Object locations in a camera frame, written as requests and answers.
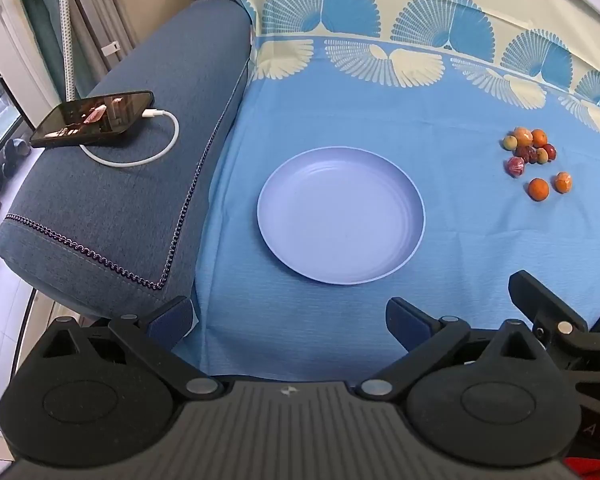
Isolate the lavender round plate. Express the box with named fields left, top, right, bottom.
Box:
left=257, top=146, right=426, bottom=286

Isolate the black smartphone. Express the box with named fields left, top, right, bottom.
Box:
left=30, top=91, right=155, bottom=149

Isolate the blue printed bedsheet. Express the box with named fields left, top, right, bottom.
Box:
left=172, top=0, right=600, bottom=376

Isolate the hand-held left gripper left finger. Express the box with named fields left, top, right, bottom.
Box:
left=40, top=296, right=226, bottom=403

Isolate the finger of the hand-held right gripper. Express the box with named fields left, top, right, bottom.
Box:
left=508, top=270, right=589, bottom=357

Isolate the red cloth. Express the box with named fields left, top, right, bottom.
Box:
left=565, top=456, right=600, bottom=480

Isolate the blue grey padded armrest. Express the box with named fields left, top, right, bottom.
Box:
left=0, top=0, right=253, bottom=321

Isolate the dark green curtain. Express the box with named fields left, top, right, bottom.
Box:
left=10, top=0, right=76, bottom=101

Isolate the white charging cable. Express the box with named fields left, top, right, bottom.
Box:
left=79, top=108, right=181, bottom=167

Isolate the white dotted pole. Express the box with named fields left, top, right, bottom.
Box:
left=55, top=0, right=77, bottom=103

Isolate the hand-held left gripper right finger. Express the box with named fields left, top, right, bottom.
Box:
left=355, top=297, right=543, bottom=403

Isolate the dark slipper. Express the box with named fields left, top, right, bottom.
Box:
left=2, top=138, right=31, bottom=161

